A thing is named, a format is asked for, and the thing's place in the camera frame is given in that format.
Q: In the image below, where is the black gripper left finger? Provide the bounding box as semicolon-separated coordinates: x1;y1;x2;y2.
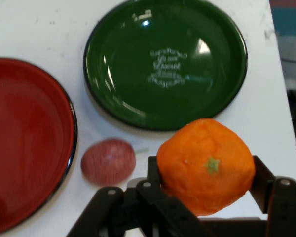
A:
66;155;213;237

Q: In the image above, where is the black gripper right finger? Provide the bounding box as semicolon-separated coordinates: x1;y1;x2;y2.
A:
248;155;296;237

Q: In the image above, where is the orange mandarin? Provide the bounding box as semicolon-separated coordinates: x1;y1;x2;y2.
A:
156;118;256;217

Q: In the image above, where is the red apple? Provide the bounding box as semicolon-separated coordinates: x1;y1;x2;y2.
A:
80;138;137;186

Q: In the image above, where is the red plate with black rim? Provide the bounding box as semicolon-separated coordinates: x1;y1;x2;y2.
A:
0;57;78;235

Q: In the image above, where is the green plate with white print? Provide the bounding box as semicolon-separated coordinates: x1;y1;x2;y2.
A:
83;0;249;131

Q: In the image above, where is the teal foam mat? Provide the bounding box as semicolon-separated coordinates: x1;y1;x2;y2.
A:
271;0;296;36

